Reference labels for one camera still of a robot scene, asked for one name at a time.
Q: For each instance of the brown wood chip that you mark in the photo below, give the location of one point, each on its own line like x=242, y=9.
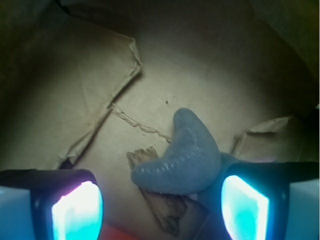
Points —
x=168, y=209

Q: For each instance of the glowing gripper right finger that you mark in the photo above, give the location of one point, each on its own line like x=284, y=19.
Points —
x=271, y=201

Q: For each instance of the brown paper bag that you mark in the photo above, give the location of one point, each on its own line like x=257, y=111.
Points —
x=84, y=82

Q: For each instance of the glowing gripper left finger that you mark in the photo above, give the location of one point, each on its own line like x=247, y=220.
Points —
x=63, y=204

